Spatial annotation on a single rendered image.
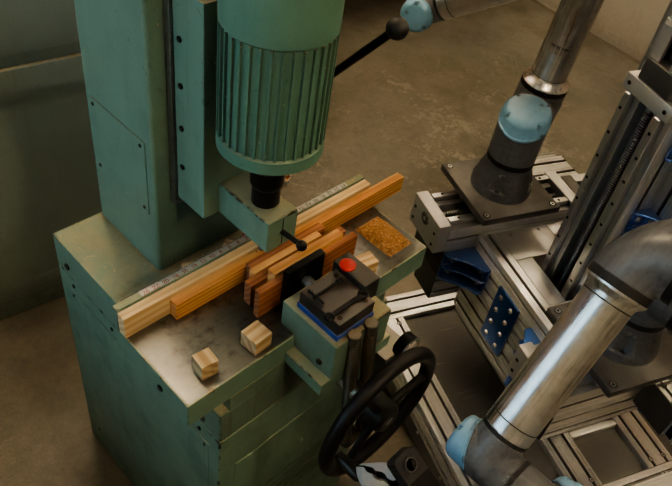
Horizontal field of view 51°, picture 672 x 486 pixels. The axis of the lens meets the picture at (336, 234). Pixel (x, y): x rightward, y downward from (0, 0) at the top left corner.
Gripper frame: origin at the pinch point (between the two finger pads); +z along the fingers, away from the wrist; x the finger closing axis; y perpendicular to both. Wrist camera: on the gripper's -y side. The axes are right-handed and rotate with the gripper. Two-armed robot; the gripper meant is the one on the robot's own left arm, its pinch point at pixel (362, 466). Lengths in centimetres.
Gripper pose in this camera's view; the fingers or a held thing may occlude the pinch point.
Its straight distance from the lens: 122.1
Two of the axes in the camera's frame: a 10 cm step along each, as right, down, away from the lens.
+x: 7.2, -4.6, 5.1
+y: 2.6, 8.7, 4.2
